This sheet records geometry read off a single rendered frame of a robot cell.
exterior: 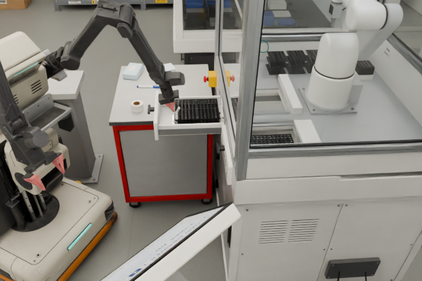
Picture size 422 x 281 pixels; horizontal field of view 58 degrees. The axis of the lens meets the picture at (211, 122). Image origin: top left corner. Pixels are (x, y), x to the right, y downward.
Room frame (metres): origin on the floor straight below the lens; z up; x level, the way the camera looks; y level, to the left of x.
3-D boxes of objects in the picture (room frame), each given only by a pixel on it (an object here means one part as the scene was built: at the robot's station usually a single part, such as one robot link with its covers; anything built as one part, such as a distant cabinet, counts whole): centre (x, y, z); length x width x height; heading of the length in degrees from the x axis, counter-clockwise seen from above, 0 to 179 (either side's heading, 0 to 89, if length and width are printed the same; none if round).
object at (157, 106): (1.57, 0.27, 0.87); 0.29 x 0.02 x 0.11; 5
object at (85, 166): (2.04, 0.97, 0.38); 0.30 x 0.30 x 0.76; 5
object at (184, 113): (1.59, 0.07, 0.87); 0.22 x 0.18 x 0.06; 95
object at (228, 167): (1.28, -0.07, 0.87); 0.29 x 0.02 x 0.11; 5
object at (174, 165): (1.98, 0.29, 0.38); 0.62 x 0.58 x 0.76; 5
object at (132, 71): (2.16, 0.51, 0.78); 0.15 x 0.10 x 0.04; 172
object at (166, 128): (1.59, 0.06, 0.86); 0.40 x 0.26 x 0.06; 95
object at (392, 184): (1.60, -0.53, 0.87); 1.02 x 0.95 x 0.14; 5
